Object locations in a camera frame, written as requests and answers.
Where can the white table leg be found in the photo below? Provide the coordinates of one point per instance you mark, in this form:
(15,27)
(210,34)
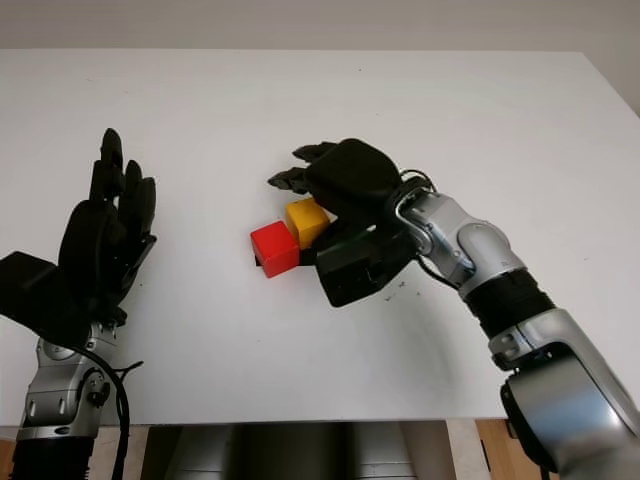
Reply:
(465,450)

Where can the red wooden cube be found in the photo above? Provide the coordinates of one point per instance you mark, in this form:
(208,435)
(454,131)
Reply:
(275,250)

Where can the black tape strip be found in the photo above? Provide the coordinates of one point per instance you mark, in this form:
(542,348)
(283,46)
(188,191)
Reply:
(306,259)

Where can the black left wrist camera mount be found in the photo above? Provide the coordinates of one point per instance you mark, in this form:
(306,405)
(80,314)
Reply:
(30,295)

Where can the grey robot torso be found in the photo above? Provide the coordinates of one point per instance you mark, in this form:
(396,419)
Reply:
(295,452)

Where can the yellow wooden cube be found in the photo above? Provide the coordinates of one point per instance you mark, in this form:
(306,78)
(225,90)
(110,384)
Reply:
(307,220)

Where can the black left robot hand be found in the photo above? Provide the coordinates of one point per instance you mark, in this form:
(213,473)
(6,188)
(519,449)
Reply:
(95,235)

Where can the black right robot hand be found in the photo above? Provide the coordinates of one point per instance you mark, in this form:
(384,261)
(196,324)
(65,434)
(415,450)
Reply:
(355,175)

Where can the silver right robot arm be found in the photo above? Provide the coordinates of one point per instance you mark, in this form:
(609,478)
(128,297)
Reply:
(500,280)

